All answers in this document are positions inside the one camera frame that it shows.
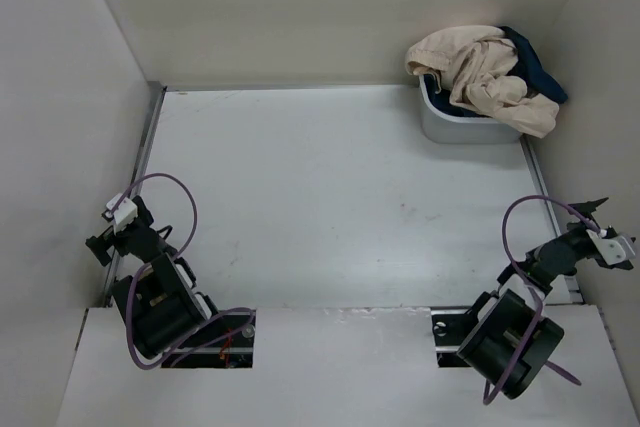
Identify beige trousers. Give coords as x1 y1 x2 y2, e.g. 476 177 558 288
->
405 25 560 138

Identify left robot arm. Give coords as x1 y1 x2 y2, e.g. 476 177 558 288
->
85 196 225 360

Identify navy blue trousers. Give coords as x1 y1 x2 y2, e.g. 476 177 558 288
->
422 26 569 118

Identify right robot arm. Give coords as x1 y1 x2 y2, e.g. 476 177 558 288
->
455 195 636 406

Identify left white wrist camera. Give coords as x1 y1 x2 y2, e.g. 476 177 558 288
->
102 194 138 233

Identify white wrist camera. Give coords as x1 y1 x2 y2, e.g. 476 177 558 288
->
587 230 637 270
102 194 138 233

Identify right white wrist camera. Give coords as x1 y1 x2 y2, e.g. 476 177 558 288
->
587 230 637 270

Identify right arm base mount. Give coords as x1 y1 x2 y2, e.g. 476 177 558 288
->
430 308 478 368

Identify white plastic basket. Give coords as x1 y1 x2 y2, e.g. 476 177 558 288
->
419 74 521 145

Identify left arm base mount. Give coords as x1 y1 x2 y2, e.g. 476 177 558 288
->
160 312 257 369

